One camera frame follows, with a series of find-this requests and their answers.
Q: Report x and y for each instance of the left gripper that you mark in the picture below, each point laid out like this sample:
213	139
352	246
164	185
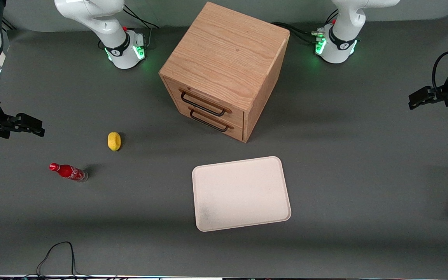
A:
446	96

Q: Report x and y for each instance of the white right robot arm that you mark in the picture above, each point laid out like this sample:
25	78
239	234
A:
111	35

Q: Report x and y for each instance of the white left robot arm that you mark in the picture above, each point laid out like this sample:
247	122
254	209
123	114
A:
340	39

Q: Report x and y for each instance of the white plastic tray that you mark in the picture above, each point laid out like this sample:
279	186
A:
241	192

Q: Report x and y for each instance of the red cola bottle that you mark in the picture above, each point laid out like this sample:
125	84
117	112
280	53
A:
68	172

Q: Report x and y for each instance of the yellow lemon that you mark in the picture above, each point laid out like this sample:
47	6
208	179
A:
114	140

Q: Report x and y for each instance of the wooden drawer front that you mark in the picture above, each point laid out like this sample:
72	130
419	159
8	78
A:
224	130
208	97

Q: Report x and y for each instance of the wooden drawer cabinet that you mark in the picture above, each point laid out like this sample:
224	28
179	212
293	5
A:
228	50

